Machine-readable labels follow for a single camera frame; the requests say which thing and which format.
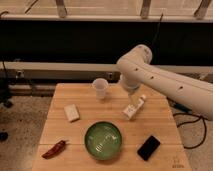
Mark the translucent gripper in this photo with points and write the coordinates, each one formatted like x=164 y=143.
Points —
x=134 y=97

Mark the white sponge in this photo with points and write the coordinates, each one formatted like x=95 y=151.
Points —
x=71 y=113

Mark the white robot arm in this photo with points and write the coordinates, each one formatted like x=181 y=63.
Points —
x=135 y=69

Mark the green ceramic bowl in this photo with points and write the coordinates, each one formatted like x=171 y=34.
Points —
x=103 y=140

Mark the white plastic bottle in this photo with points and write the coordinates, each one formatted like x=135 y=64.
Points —
x=131 y=110

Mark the blue power box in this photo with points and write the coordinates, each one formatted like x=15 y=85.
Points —
x=180 y=107

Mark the black smartphone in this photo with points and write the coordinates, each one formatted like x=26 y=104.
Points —
x=148 y=148

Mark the red chili pepper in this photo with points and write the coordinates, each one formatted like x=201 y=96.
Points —
x=55 y=150

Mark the black chair base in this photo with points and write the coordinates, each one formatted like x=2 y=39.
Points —
x=5 y=96

